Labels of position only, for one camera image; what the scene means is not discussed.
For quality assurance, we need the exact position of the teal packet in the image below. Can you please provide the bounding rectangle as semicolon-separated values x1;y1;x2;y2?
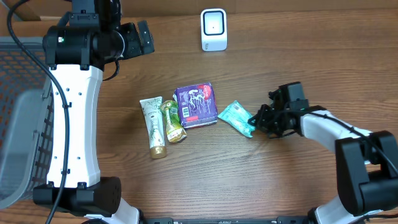
218;100;256;138

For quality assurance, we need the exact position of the purple snack packet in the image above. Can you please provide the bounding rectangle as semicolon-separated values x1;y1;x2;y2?
173;82;218;129

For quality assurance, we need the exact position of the white cosmetic tube gold cap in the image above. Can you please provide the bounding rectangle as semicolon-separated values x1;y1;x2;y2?
140;96;167;159

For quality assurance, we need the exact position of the green yellow sachet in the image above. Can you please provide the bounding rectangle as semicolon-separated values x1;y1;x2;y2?
160;100;187;143

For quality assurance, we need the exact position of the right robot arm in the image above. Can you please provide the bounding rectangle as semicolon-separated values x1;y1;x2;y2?
248;100;397;223

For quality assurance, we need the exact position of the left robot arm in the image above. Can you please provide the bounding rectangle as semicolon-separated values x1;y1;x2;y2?
33;1;154;223

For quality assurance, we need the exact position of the white barcode scanner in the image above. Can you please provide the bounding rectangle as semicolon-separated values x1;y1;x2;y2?
200;8;228;52

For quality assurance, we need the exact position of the grey plastic basket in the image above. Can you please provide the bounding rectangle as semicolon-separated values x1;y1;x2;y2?
1;37;53;209

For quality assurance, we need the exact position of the black rail at table edge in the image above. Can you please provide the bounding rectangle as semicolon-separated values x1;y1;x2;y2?
142;216;313;224

